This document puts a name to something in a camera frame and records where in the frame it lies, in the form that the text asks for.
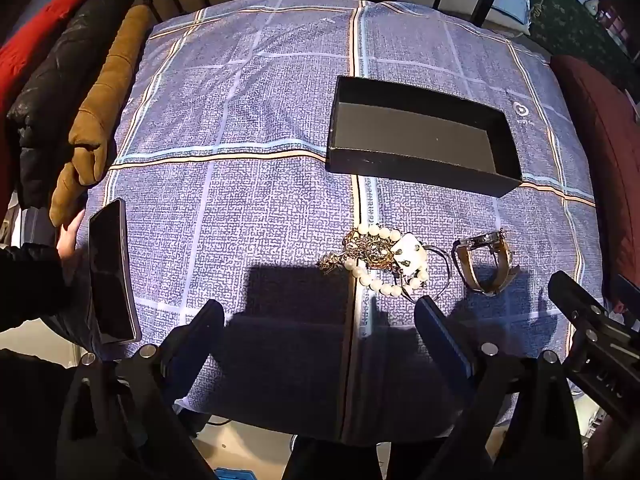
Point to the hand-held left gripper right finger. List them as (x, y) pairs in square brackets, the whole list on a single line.
[(445, 340)]

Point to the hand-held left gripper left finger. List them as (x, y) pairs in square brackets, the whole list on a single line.
[(200, 332)]

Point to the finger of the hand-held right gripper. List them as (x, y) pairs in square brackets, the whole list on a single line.
[(630, 295), (575, 295)]

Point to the black jewelry box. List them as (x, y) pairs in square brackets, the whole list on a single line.
[(410, 130)]

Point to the another person's forearm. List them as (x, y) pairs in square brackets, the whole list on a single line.
[(25, 285)]

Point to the white earring card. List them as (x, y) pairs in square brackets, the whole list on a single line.
[(411, 252)]

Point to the dark red cushion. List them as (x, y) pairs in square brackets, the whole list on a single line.
[(610, 160)]

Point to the brown suede cloth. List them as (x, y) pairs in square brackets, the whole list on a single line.
[(105, 100)]

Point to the green patterned carpet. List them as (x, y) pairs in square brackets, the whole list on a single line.
[(575, 25)]

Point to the black quilted jacket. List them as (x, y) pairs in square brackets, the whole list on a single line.
[(55, 90)]

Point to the red cloth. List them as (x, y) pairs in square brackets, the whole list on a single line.
[(45, 25)]

